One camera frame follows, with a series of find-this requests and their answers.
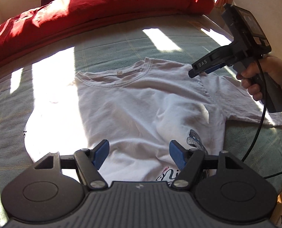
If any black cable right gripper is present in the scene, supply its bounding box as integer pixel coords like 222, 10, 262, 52
240, 60, 282, 180

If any white printed t-shirt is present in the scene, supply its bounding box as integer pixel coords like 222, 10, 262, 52
23, 57, 282, 186

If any person right hand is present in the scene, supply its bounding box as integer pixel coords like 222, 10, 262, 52
236, 55, 282, 101

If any green plaid bed blanket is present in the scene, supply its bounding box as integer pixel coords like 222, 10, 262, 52
0, 15, 282, 227

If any red duvet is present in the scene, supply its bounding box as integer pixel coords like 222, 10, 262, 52
0, 0, 214, 67

